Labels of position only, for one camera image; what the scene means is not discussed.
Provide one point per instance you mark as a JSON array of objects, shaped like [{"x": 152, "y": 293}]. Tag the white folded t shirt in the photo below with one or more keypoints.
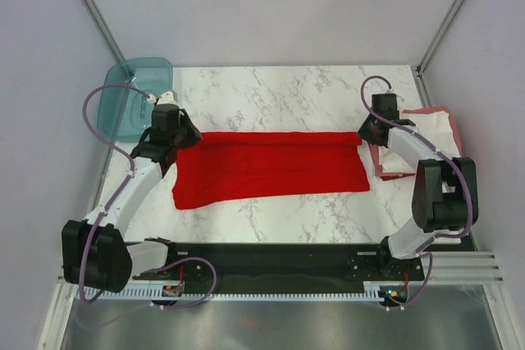
[{"x": 435, "y": 137}]

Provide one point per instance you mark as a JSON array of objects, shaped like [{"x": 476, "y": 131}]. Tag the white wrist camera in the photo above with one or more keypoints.
[
  {"x": 167, "y": 99},
  {"x": 395, "y": 95}
]

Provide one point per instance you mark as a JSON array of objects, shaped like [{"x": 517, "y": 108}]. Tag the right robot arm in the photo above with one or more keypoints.
[{"x": 444, "y": 202}]

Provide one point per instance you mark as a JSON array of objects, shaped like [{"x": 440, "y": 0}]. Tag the red t shirt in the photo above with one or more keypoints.
[{"x": 227, "y": 166}]

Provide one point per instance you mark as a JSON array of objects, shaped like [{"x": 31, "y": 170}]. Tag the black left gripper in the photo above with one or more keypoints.
[{"x": 194, "y": 135}]

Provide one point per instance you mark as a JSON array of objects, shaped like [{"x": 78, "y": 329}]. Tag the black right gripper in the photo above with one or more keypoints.
[{"x": 365, "y": 134}]

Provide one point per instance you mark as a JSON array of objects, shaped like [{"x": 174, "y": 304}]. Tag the right aluminium corner post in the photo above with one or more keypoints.
[{"x": 438, "y": 38}]

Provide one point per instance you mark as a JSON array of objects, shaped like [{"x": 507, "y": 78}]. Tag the left aluminium corner post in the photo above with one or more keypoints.
[{"x": 103, "y": 29}]

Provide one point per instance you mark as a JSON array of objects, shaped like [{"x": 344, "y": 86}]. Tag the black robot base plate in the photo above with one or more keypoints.
[{"x": 281, "y": 266}]

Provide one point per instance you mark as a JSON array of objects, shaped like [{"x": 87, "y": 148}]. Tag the aluminium corner post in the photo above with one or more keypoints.
[
  {"x": 103, "y": 29},
  {"x": 438, "y": 38}
]

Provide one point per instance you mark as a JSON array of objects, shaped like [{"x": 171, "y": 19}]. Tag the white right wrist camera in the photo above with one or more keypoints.
[{"x": 395, "y": 95}]

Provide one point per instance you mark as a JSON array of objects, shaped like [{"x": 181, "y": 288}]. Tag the aluminium frame rail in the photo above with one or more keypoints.
[{"x": 443, "y": 265}]

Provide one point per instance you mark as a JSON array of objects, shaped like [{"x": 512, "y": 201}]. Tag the teal transparent plastic bin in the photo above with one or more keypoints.
[{"x": 123, "y": 112}]

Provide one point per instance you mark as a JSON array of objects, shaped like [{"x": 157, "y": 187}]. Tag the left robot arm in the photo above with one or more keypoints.
[{"x": 94, "y": 252}]

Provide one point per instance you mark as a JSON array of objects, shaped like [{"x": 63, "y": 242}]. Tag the white slotted cable duct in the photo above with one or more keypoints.
[{"x": 153, "y": 291}]

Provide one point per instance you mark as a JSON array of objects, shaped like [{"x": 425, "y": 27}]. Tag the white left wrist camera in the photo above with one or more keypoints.
[{"x": 167, "y": 99}]

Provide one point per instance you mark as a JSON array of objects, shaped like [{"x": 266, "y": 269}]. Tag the pink folded t shirt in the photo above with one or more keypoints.
[{"x": 453, "y": 120}]

